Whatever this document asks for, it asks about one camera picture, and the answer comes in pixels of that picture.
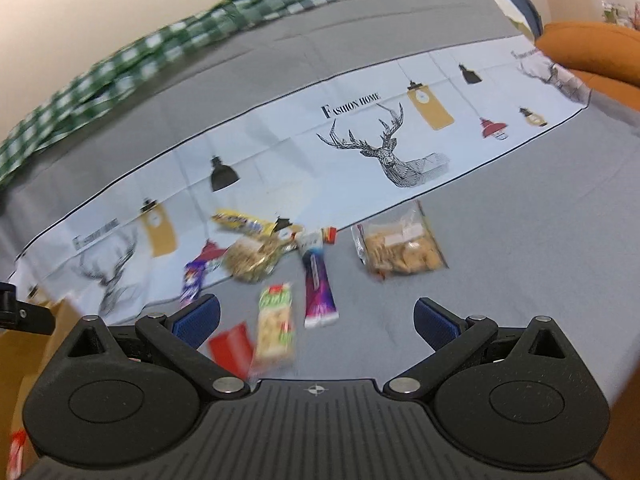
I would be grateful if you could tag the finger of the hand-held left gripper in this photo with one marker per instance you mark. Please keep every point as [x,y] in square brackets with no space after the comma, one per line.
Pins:
[25,316]

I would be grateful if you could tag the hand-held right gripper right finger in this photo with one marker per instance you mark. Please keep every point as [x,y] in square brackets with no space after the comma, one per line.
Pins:
[435,324]

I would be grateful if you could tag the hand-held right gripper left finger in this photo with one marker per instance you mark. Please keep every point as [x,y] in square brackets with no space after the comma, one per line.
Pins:
[197,319]

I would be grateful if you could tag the cardboard box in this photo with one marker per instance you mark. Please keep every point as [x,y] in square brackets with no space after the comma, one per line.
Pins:
[22,365]

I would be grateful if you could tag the round puffed grain packet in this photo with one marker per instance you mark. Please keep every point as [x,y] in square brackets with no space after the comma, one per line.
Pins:
[250,260]

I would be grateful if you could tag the clear bag of biscuits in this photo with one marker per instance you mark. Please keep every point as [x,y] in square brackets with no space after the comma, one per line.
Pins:
[400,252]

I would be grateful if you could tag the purple snack packet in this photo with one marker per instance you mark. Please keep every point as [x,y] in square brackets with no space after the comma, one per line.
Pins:
[192,282]

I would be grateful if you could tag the green cracker packet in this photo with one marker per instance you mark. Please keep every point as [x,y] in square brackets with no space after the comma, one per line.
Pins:
[272,325]

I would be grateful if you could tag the yellow candy bar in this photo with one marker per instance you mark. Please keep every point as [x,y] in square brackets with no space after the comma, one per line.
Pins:
[240,221]

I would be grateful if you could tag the purple wafer bar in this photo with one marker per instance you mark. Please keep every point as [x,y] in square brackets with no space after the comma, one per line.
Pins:
[319,290]

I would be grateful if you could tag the grey deer print cloth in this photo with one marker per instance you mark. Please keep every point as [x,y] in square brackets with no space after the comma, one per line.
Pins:
[500,210]

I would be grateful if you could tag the red and white wrapper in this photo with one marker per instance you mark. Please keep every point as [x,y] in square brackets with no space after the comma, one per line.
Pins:
[16,450]

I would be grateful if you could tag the small red end snack packet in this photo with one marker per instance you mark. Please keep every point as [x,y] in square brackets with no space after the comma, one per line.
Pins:
[312,238]

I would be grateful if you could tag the green checked cloth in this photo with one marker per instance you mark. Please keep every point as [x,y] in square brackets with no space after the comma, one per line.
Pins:
[125,67]

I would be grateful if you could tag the orange cushion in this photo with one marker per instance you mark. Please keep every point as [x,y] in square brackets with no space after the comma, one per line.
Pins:
[600,50]

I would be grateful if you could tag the dark blue pillow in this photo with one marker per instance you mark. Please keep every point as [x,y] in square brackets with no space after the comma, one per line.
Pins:
[525,7]

